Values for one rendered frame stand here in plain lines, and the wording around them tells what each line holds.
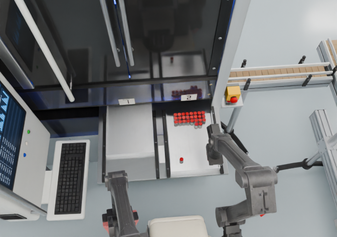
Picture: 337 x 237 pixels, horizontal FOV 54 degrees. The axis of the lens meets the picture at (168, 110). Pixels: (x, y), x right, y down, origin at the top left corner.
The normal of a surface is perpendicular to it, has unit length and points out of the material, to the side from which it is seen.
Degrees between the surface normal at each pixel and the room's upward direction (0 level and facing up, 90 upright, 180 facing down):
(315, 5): 0
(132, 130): 0
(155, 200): 0
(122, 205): 41
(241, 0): 90
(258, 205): 27
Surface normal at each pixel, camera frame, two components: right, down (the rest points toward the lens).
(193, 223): -0.05, -0.94
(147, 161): 0.00, -0.46
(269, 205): 0.12, -0.01
